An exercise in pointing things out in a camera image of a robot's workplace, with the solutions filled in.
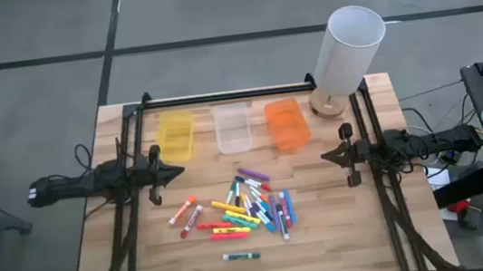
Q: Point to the teal highlighter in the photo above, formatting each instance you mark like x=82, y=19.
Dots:
x=238, y=222

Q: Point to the clear plastic bin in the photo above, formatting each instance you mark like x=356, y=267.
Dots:
x=232, y=129

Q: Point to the white shade table lamp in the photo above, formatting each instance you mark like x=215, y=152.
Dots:
x=350, y=50

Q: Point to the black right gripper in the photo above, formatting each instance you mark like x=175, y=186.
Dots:
x=351, y=155

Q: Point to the yellow fine-tip marker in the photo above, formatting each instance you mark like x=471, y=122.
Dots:
x=243, y=197

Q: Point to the magenta Expo marker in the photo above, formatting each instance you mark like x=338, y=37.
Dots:
x=286, y=217

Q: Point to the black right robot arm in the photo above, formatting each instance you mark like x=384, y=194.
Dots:
x=433, y=141

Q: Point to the red-orange highlighter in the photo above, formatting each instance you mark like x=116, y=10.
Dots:
x=213, y=225

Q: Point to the pink highlighter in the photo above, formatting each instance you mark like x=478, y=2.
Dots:
x=228, y=236

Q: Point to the small red object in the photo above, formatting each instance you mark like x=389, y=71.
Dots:
x=458, y=207

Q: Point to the red Expo marker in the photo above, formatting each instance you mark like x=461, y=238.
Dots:
x=192, y=221

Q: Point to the black fine-tip marker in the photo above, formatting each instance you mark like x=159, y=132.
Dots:
x=238, y=195

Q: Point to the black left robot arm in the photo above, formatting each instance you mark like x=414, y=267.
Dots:
x=69, y=188

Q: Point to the orange fine-tip marker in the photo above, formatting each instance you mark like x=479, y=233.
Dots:
x=264, y=198

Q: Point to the green fine-tip marker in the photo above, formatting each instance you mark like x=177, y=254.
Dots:
x=232, y=187

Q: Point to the purple highlighter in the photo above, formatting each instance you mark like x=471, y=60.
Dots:
x=253, y=174

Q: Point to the light blue fine-tip marker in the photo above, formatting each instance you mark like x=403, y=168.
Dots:
x=264, y=207
x=269, y=226

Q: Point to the white papers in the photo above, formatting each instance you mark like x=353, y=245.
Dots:
x=438, y=181

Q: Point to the orange Expo marker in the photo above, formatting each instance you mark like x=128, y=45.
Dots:
x=181, y=210

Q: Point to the blue highlighter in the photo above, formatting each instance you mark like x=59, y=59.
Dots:
x=289, y=205

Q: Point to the yellow translucent plastic bin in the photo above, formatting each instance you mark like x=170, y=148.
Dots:
x=175, y=136

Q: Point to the yellow highlighter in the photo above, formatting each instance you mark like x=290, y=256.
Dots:
x=228, y=207
x=231, y=230
x=244, y=217

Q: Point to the white capped marker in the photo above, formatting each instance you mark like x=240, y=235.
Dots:
x=283, y=228

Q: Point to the green Expo marker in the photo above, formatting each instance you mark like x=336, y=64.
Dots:
x=244, y=256

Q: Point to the purple Expo marker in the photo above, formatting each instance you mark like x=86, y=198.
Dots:
x=273, y=209

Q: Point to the black aluminium table frame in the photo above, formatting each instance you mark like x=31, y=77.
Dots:
x=219, y=96

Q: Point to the red fine-tip marker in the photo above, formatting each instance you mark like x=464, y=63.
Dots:
x=266, y=187

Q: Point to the orange translucent plastic bin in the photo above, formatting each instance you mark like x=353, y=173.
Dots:
x=286, y=123

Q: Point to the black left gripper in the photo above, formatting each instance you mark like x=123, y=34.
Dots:
x=154, y=173

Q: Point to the purple fine-tip marker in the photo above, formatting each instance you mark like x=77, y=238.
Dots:
x=254, y=209

